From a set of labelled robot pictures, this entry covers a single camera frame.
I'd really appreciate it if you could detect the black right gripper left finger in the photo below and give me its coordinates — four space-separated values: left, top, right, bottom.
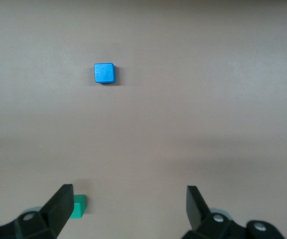
0 184 74 239

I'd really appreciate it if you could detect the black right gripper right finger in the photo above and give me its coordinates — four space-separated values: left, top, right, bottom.
182 185 286 239

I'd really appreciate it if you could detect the blue cube block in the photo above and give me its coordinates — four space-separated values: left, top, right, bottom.
94 62 117 85

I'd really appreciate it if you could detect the green cube block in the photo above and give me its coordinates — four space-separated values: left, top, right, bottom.
68 194 87 220

